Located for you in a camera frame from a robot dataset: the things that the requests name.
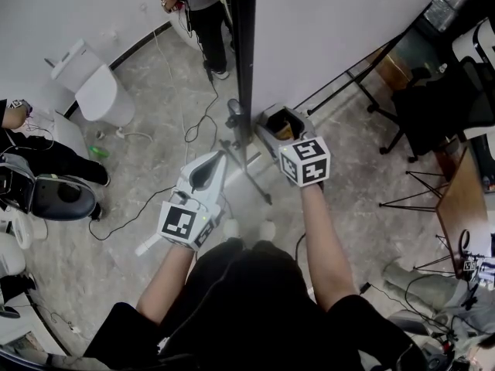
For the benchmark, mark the person's left forearm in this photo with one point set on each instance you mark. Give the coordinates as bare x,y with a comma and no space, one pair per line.
166,284

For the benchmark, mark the wooden desk with black legs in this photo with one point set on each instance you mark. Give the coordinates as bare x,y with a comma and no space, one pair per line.
462,207

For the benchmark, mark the white board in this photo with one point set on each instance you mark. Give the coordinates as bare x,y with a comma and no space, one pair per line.
328,33

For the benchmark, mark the person's white shoe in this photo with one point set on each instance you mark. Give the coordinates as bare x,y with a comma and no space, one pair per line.
231,228
267,230

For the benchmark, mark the small grey floor fitting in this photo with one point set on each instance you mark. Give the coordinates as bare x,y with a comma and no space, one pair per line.
100,134

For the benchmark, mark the black clamp-on device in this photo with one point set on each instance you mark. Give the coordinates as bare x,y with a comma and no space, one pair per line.
235,108

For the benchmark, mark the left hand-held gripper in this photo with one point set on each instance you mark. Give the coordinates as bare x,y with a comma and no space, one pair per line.
178,222

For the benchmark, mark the white robot with black face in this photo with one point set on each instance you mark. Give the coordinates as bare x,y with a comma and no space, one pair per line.
468,46

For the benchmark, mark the person's right white shoe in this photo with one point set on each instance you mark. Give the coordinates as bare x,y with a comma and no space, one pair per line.
267,230

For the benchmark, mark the person's left white shoe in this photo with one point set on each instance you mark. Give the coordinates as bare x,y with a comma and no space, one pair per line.
231,228

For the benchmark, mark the white power strip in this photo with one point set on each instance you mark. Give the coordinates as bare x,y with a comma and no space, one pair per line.
75,329

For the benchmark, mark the white rounded toilet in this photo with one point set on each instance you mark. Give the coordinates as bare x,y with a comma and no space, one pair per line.
11,255

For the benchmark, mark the plastic-wrapped machine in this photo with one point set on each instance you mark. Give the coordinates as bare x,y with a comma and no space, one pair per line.
448,10

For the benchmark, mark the white stick-shaped object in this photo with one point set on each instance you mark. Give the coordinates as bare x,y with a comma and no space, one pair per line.
145,247

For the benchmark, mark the green plastic bottle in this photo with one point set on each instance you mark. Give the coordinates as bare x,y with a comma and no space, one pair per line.
98,152

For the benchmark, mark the white toilet with tank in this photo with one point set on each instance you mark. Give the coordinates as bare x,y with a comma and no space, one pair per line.
102,99

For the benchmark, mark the white wall water valve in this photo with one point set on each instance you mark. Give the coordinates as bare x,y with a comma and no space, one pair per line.
143,7
112,34

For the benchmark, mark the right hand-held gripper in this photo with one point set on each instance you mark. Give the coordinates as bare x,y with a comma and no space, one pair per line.
305,160

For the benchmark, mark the person's black clothing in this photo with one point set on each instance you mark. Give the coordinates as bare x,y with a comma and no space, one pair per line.
247,303

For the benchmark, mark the black foam pad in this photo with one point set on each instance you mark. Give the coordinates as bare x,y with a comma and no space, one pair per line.
275,120

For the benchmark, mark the black office chair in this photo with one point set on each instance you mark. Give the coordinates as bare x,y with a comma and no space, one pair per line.
437,122

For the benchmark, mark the person's right forearm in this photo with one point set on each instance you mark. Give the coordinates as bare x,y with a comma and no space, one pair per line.
325,246

